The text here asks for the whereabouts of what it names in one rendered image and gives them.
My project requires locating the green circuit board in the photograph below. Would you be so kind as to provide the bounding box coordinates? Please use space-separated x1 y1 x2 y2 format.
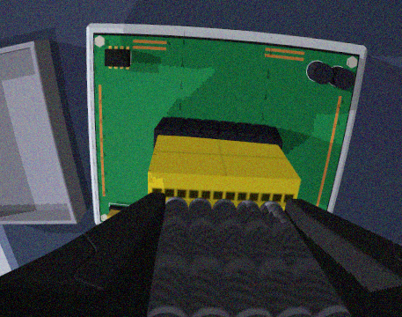
94 35 359 222

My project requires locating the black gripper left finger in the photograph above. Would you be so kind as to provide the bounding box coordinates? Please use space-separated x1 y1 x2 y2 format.
0 191 165 317

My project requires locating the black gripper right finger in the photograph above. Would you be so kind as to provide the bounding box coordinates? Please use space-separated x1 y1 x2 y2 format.
284 198 402 317

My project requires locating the yellow power plug with cables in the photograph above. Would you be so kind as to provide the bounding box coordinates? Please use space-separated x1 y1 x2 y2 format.
147 135 352 317

